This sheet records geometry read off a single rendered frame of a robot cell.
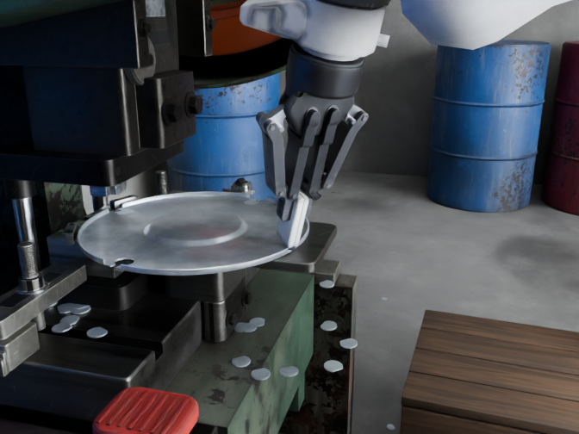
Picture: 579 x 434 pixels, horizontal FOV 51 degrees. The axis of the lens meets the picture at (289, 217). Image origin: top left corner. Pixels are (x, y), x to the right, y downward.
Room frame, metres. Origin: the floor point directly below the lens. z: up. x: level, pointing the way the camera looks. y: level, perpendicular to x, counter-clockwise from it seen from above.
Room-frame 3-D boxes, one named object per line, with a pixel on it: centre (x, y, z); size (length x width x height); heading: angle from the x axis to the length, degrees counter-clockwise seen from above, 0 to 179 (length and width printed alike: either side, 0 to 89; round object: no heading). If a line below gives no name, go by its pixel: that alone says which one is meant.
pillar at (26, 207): (0.70, 0.32, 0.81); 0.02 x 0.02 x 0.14
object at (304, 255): (0.72, 0.07, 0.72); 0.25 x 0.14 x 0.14; 75
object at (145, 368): (0.77, 0.24, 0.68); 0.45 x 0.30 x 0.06; 165
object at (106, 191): (0.76, 0.23, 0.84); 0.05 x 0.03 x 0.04; 165
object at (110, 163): (0.77, 0.25, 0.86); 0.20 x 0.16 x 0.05; 165
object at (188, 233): (0.73, 0.12, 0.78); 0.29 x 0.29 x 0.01
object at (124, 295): (0.77, 0.25, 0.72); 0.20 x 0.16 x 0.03; 165
